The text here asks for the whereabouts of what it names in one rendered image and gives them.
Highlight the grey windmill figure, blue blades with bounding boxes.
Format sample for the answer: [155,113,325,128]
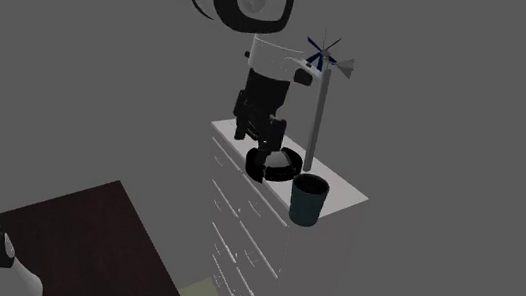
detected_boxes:
[291,24,360,178]

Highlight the dark teal cup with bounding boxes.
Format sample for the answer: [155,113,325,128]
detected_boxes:
[286,170,333,230]

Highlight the grey chest of drawers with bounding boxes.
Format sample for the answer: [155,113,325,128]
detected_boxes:
[192,115,376,296]

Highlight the black round dish, white dome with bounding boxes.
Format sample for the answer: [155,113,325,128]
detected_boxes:
[242,141,306,188]

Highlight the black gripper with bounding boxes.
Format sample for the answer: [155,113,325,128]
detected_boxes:
[229,65,295,154]

